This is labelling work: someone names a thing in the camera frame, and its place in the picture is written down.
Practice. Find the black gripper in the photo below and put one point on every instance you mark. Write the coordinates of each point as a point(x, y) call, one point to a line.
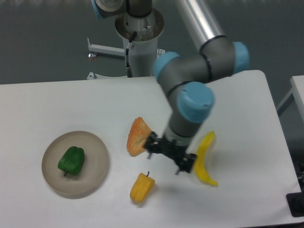
point(173, 146)

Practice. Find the green bell pepper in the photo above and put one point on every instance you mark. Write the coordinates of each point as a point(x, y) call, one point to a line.
point(72, 161)

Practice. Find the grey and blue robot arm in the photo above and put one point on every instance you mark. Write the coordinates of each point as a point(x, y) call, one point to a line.
point(183, 80)

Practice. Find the yellow bell pepper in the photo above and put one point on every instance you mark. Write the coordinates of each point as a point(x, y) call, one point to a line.
point(141, 188)

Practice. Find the beige round plate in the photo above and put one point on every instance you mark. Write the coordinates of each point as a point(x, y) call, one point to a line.
point(93, 172)

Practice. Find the yellow banana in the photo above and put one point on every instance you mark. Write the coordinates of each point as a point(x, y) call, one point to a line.
point(199, 165)

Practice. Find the orange bread slice toy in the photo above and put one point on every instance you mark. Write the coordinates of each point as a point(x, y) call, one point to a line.
point(137, 137)

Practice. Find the black device at edge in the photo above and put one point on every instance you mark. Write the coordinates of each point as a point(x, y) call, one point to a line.
point(296, 204)

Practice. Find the white side table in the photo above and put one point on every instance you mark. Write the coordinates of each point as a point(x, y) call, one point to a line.
point(296, 93)

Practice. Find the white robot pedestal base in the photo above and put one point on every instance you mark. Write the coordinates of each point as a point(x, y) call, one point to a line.
point(140, 42)

